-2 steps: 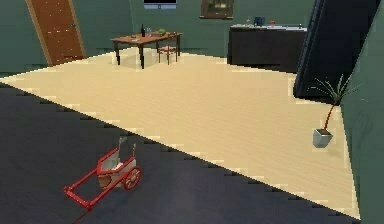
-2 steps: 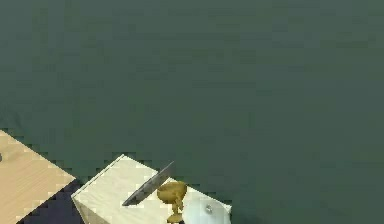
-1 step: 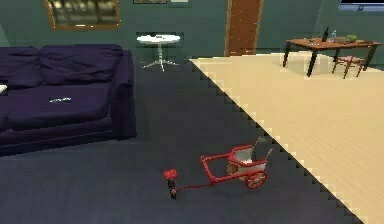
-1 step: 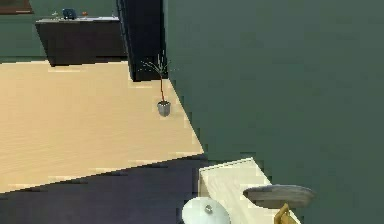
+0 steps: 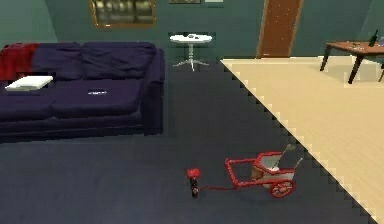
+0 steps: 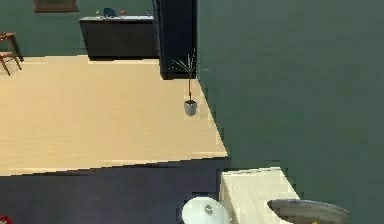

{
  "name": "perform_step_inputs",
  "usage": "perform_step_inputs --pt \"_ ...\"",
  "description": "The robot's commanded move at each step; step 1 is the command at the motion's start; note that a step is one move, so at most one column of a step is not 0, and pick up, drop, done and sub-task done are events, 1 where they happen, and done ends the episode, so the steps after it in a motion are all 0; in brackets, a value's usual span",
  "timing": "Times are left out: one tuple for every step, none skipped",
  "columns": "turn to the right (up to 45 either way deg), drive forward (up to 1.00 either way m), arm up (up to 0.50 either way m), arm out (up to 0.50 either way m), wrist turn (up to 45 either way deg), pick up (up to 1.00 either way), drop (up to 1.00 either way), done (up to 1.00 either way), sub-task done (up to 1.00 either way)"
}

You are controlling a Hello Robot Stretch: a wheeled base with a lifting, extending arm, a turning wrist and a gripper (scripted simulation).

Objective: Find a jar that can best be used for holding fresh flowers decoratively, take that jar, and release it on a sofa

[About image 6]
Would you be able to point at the house plant in grey pot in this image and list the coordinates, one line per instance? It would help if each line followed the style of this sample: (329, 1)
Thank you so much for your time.
(190, 106)

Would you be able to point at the tall dark cupboard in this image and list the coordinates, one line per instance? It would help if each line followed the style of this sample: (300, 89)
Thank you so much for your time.
(176, 36)

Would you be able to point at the white round lamp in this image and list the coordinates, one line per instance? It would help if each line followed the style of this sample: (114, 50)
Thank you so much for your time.
(203, 213)

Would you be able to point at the cream wooden side table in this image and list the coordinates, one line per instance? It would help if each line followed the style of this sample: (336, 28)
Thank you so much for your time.
(250, 196)

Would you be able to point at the black kitchen counter cabinet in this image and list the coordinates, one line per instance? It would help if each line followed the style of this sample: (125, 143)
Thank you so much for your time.
(120, 38)

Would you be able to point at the small red object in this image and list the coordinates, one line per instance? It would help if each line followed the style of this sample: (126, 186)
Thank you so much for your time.
(122, 13)

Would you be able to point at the small clear bottle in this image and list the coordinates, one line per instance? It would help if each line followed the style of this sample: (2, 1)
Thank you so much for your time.
(97, 13)

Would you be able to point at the grey oval dish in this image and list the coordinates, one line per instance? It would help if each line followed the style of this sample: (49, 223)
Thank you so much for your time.
(306, 211)

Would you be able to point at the brown wooden chair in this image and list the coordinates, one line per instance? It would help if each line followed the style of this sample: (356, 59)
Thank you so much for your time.
(8, 50)

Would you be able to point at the red thing on floor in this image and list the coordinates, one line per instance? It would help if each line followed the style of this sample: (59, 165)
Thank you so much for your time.
(4, 220)

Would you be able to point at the brown framed wall picture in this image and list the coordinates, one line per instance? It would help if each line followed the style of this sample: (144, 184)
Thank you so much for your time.
(55, 5)

